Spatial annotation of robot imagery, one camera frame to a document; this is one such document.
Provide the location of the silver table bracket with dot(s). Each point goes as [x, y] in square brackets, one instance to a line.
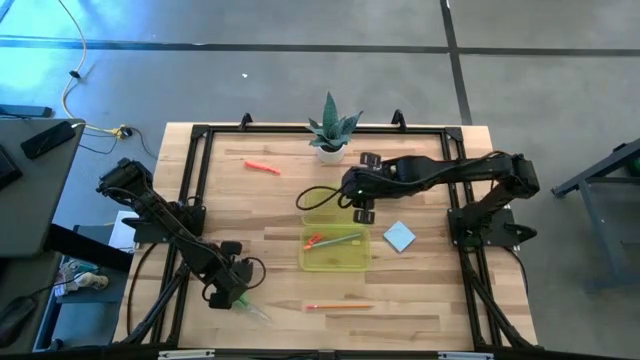
[465, 356]
[186, 355]

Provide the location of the white paper sheet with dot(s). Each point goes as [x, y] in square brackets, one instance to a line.
[122, 230]

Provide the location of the grey desk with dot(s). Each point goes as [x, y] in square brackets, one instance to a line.
[35, 200]

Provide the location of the yellow power plug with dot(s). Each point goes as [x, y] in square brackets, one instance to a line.
[120, 132]

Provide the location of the orange pencil pink eraser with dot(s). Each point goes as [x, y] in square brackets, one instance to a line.
[340, 306]

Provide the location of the black aluminium table frame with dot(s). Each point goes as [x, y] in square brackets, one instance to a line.
[325, 129]

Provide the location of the black phone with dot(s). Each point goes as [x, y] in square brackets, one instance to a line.
[47, 140]

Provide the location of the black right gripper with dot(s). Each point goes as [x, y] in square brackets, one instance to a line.
[362, 182]

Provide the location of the blue sticky note pad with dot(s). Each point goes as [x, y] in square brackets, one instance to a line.
[399, 236]

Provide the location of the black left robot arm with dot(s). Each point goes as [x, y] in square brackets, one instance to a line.
[165, 220]

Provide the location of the dark computer mouse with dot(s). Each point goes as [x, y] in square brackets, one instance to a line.
[15, 315]

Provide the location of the green translucent pencil case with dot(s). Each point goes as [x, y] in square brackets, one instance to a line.
[340, 260]

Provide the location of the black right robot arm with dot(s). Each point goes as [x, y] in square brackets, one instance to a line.
[465, 170]

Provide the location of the green succulent plant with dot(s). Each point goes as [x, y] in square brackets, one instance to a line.
[332, 125]

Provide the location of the grey-blue metal cart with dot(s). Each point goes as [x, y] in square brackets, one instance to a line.
[595, 210]

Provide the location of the small pale toy figure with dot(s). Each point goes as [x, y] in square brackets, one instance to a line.
[85, 280]

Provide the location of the white plant pot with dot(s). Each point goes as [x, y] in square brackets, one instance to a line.
[331, 156]

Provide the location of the orange pen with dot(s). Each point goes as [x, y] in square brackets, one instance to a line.
[262, 167]

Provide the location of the black keyboard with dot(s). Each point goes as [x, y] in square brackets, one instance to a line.
[7, 167]

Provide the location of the black flat bar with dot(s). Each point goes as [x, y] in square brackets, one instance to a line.
[25, 111]

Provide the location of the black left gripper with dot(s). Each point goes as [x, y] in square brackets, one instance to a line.
[227, 282]

